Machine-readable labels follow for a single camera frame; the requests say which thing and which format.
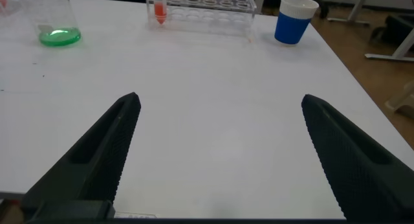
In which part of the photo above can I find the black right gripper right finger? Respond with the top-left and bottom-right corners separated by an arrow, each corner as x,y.
301,94 -> 414,221

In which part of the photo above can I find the blue white paper cup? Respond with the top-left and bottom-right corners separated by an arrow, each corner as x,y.
274,0 -> 320,46

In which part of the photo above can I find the long white lab desk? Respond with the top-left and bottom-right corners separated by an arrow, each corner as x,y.
326,0 -> 414,63

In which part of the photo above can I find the clear acrylic tube rack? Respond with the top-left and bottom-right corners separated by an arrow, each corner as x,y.
145,0 -> 257,36
0,0 -> 24,16

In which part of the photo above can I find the clear glass beaker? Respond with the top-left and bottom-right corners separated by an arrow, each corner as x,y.
19,0 -> 83,48

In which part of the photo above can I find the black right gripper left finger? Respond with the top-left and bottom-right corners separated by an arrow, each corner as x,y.
19,92 -> 142,208

